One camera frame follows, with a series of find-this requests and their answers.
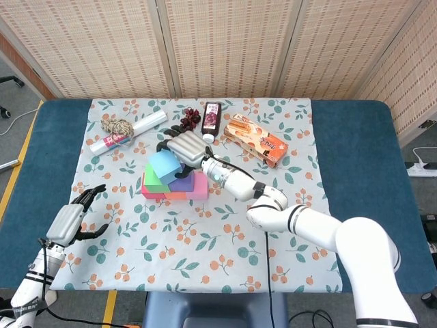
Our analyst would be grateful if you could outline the purple block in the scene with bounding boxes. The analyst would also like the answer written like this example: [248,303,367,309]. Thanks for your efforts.
[169,170,195,193]

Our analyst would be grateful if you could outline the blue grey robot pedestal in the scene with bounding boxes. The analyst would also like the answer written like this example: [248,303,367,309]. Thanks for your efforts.
[142,292,290,328]

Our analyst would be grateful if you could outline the black equipment box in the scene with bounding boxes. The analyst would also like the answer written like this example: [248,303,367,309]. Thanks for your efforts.
[419,213,437,254]

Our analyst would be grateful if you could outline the clear plastic wrap roll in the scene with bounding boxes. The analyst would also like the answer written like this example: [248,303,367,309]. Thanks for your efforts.
[89,109,168,157]

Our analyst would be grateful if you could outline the light blue block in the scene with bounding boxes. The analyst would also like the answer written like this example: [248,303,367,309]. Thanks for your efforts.
[149,150,185,185]

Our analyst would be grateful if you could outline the green block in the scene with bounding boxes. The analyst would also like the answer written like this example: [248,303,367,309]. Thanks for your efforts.
[143,163,171,193]

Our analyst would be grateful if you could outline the black floor cable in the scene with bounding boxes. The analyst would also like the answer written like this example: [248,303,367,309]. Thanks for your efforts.
[288,309,334,328]

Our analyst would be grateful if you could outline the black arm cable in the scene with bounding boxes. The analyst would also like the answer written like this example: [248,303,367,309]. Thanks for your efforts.
[263,231,276,328]
[37,237,132,328]

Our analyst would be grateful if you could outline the pink block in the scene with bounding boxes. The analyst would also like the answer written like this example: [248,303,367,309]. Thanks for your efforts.
[186,172,210,201]

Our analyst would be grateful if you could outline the black office chair base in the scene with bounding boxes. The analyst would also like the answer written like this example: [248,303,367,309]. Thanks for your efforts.
[0,75,25,119]

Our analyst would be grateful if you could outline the white floor cable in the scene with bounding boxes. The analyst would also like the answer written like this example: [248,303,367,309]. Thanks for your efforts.
[0,108,40,136]

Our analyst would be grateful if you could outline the dark grape juice bottle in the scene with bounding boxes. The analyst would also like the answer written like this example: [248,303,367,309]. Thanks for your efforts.
[201,101,223,144]

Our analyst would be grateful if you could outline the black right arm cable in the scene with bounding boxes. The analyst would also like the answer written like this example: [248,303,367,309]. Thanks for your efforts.
[263,231,276,328]

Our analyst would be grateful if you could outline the white power strip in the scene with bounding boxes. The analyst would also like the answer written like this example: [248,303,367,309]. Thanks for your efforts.
[406,162,437,178]

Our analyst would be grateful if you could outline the woven bamboo folding screen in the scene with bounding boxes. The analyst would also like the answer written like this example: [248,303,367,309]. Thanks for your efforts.
[0,0,437,144]

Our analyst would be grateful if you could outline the dark red grape bunch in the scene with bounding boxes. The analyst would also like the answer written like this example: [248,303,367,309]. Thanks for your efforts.
[180,107,201,133]

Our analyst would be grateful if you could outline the beige twine bundle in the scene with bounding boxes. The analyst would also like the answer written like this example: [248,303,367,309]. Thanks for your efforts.
[100,118,135,146]

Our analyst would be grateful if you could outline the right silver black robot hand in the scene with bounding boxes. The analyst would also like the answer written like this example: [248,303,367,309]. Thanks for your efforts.
[156,125,214,179]

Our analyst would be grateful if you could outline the white charger cable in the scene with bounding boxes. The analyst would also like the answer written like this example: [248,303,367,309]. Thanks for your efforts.
[412,146,437,165]

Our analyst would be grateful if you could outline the magenta block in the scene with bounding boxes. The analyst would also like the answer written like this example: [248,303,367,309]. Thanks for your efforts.
[141,172,167,200]

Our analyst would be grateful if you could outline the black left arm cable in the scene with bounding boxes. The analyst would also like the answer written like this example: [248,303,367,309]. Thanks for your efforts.
[37,237,132,328]

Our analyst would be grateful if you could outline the orange biscuit box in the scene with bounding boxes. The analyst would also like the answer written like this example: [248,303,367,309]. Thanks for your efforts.
[223,113,290,169]

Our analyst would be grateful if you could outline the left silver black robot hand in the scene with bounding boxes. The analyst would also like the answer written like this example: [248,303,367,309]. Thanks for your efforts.
[46,184,109,247]

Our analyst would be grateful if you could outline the floral fruit print tablecloth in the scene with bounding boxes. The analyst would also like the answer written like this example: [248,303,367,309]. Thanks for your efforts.
[48,98,343,294]

